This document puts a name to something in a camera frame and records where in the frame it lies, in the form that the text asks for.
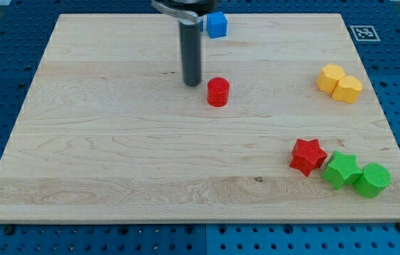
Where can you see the green cylinder block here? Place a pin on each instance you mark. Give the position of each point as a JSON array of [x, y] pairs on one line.
[[373, 180]]

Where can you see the yellow heart block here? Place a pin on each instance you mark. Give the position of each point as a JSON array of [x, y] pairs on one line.
[[347, 89]]

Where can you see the red cylinder block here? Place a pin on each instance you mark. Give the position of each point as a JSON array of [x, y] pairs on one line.
[[218, 91]]

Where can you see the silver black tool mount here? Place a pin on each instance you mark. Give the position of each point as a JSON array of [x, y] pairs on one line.
[[186, 11]]

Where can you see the white fiducial marker tag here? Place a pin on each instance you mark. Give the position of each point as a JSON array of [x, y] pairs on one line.
[[365, 33]]

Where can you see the green star block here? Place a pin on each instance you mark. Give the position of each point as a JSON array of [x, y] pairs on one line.
[[341, 170]]

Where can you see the blue cube block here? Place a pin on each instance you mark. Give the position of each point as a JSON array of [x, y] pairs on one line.
[[216, 25]]

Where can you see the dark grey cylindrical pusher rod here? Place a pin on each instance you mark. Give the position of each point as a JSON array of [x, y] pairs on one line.
[[189, 37]]

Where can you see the light wooden board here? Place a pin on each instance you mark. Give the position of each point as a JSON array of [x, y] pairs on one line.
[[109, 133]]

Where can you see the red star block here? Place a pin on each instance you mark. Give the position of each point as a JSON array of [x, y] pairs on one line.
[[307, 155]]

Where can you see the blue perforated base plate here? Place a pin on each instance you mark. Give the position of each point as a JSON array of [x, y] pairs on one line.
[[25, 28]]

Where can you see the yellow hexagon block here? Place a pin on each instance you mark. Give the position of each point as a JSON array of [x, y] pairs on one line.
[[329, 76]]

